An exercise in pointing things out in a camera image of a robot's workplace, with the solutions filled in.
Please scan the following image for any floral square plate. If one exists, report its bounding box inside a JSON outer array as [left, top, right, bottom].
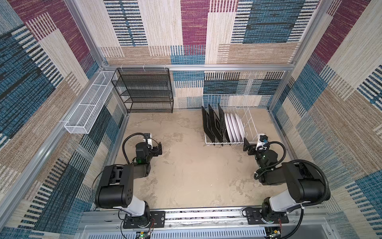
[[208, 105, 223, 143]]

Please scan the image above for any black square plate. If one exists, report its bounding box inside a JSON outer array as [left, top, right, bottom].
[[201, 106, 215, 143], [217, 103, 230, 143]]

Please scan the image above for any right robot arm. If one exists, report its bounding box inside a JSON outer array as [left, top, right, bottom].
[[243, 134, 331, 224]]

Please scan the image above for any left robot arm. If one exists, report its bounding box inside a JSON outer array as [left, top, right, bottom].
[[95, 142, 162, 229]]

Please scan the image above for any white round plate one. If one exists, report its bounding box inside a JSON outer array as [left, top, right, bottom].
[[224, 113, 235, 142]]

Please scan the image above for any white round plate three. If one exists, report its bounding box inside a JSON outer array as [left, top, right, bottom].
[[235, 114, 245, 140]]

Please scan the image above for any white round plate two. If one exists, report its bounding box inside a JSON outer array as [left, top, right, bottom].
[[230, 114, 242, 142]]

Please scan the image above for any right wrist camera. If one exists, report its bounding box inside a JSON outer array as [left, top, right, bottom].
[[256, 133, 268, 151]]

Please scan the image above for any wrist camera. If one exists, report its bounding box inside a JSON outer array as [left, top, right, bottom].
[[256, 133, 268, 151], [144, 133, 153, 148]]

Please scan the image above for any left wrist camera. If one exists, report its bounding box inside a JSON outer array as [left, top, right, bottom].
[[144, 133, 153, 148]]

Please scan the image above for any white wire dish rack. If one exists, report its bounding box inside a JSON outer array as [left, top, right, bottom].
[[201, 104, 259, 146]]

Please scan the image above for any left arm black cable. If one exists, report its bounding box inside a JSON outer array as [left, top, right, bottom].
[[121, 132, 150, 164]]

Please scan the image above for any black wire shelf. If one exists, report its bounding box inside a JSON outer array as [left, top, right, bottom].
[[111, 68, 174, 114]]

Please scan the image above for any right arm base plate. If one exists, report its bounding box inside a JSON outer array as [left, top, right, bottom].
[[242, 207, 289, 225]]

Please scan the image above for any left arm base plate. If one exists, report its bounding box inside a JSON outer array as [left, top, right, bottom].
[[122, 211, 166, 229]]

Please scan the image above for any white mesh wall basket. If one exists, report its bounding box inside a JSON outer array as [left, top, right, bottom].
[[64, 71, 114, 134]]

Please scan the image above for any aluminium mounting rail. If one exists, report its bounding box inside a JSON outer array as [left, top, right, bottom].
[[74, 206, 341, 239]]

